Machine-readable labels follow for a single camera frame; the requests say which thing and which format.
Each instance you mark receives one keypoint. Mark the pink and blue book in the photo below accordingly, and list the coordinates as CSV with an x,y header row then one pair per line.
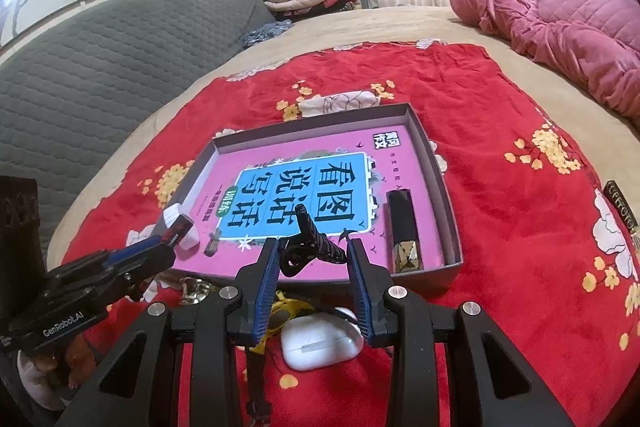
x,y
395,167

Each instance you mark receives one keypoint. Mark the black blanket label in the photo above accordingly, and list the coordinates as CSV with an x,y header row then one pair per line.
x,y
621,207

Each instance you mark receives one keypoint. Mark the pink quilted jacket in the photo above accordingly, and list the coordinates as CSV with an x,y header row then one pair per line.
x,y
550,17

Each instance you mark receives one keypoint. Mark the white earbuds case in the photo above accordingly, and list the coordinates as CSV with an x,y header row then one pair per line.
x,y
320,342

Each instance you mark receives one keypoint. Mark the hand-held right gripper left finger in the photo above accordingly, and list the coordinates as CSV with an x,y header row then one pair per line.
x,y
267,287

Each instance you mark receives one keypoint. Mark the blue patterned cloth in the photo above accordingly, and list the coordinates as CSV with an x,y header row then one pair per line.
x,y
267,34

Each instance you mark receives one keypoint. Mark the silver metal fitting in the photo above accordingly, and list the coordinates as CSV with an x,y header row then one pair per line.
x,y
192,289

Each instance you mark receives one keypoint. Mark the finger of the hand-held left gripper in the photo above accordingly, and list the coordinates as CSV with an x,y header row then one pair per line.
x,y
132,252
142,274

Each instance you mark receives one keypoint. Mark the red floral blanket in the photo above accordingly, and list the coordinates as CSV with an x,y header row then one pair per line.
x,y
500,232

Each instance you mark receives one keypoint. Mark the yellow and black wristwatch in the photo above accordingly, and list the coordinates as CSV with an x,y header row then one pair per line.
x,y
290,309

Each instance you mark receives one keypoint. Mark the black hair claw clip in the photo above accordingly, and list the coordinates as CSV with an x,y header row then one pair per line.
x,y
312,232

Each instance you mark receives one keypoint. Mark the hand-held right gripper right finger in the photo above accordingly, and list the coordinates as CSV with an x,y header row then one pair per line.
x,y
361,287

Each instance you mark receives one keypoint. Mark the grey quilted headboard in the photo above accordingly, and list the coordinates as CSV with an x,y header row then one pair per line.
x,y
100,82

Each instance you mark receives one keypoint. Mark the grey shallow cardboard box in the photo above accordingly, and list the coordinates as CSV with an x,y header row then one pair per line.
x,y
432,197

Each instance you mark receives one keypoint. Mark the person's left forearm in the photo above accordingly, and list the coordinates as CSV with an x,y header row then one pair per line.
x,y
35,382

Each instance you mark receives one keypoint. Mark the red lighter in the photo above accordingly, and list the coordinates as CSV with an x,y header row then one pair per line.
x,y
181,227

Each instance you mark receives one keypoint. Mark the black and gold lipstick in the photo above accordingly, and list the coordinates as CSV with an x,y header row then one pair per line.
x,y
404,227

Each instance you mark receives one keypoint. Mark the person's left hand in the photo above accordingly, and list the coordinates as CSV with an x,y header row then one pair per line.
x,y
72,359

